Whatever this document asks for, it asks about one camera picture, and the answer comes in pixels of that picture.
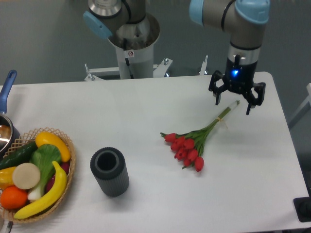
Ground black cable on pedestal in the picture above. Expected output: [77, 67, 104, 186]
[122, 38, 134, 80]

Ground red tulip bouquet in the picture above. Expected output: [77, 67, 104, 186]
[160, 100, 240, 172]

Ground white metal base frame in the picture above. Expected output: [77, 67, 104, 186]
[85, 55, 208, 81]

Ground black device at table edge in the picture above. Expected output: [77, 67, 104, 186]
[293, 197, 311, 222]

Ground green bok choy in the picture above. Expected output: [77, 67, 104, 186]
[28, 144, 61, 202]

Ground blue handled saucepan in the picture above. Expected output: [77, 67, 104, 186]
[0, 70, 20, 159]

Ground white furniture leg right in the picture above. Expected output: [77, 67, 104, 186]
[288, 83, 311, 130]

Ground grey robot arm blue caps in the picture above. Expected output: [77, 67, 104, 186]
[83, 0, 270, 109]

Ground yellow banana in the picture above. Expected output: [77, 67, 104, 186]
[14, 161, 67, 220]

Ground dark red vegetable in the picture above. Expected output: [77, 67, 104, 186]
[45, 162, 70, 193]

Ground beige round disc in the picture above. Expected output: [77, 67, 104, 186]
[12, 163, 41, 190]

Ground orange fruit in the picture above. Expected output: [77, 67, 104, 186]
[0, 186, 28, 210]

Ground woven wicker basket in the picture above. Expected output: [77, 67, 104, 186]
[0, 127, 76, 224]

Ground dark grey ribbed vase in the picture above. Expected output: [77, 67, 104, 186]
[90, 147, 129, 197]

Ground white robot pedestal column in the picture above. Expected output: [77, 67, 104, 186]
[109, 13, 160, 80]

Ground yellow bell pepper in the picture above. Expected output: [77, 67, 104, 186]
[0, 166, 16, 190]

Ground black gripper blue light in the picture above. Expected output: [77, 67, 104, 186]
[208, 54, 266, 115]

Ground green cucumber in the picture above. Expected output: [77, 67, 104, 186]
[0, 141, 37, 170]

